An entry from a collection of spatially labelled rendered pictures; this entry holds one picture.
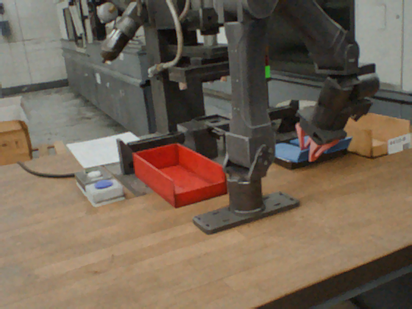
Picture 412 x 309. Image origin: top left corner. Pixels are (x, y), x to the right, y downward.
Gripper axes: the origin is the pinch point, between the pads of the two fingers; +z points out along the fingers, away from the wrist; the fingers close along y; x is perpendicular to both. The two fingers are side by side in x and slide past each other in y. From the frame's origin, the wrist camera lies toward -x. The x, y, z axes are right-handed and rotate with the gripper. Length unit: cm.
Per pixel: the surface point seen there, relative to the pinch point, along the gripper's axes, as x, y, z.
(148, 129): -92, 247, 212
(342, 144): -10.6, 0.1, 0.0
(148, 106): -94, 257, 194
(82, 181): 46, 20, 14
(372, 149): -14.7, -5.1, -1.8
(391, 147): -20.5, -5.7, -1.6
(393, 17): -55, 33, -12
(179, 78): 17.4, 32.1, -1.6
